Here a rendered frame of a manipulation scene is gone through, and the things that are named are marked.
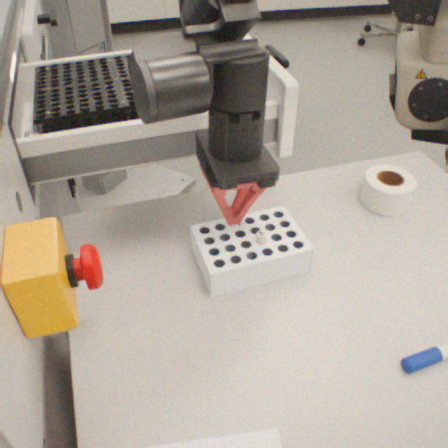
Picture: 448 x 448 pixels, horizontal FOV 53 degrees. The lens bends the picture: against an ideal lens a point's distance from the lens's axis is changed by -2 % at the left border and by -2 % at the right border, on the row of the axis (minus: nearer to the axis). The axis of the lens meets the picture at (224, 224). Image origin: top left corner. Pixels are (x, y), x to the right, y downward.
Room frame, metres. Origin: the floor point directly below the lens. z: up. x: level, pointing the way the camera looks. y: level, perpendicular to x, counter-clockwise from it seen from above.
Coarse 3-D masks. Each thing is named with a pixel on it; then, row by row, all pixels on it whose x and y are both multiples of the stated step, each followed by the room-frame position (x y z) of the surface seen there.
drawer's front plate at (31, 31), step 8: (32, 0) 0.92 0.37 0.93; (24, 8) 0.87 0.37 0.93; (32, 8) 0.87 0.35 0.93; (24, 16) 0.82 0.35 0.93; (32, 16) 0.82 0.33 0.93; (24, 24) 0.77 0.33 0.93; (32, 24) 0.77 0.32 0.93; (40, 24) 0.92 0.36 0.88; (24, 32) 0.74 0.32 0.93; (32, 32) 0.74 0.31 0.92; (40, 32) 0.87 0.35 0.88; (24, 40) 0.73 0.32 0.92; (32, 40) 0.74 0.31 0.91; (40, 40) 0.84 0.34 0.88; (32, 48) 0.73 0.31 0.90; (40, 48) 0.80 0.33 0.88; (32, 56) 0.73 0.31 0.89
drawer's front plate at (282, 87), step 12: (276, 72) 0.56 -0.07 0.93; (276, 84) 0.55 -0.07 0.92; (288, 84) 0.53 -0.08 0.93; (276, 96) 0.55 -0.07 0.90; (288, 96) 0.53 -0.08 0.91; (288, 108) 0.53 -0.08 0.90; (288, 120) 0.53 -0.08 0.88; (288, 132) 0.53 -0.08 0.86; (276, 144) 0.54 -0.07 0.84; (288, 144) 0.53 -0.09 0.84; (288, 156) 0.53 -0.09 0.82
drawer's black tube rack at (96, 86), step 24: (48, 72) 0.64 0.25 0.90; (72, 72) 0.63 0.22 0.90; (96, 72) 0.63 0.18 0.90; (120, 72) 0.64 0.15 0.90; (48, 96) 0.56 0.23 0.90; (72, 96) 0.56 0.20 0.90; (96, 96) 0.55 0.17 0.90; (120, 96) 0.55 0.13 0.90; (48, 120) 0.50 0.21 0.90; (72, 120) 0.54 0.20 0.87; (96, 120) 0.54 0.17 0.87; (120, 120) 0.54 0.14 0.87
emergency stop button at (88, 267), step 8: (80, 248) 0.28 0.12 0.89; (88, 248) 0.27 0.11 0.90; (96, 248) 0.28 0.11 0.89; (80, 256) 0.27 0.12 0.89; (88, 256) 0.27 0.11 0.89; (96, 256) 0.27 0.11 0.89; (80, 264) 0.27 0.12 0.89; (88, 264) 0.26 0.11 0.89; (96, 264) 0.26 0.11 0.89; (80, 272) 0.26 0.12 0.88; (88, 272) 0.26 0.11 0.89; (96, 272) 0.26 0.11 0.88; (80, 280) 0.26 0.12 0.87; (88, 280) 0.25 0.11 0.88; (96, 280) 0.25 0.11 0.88; (88, 288) 0.25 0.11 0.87; (96, 288) 0.26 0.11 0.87
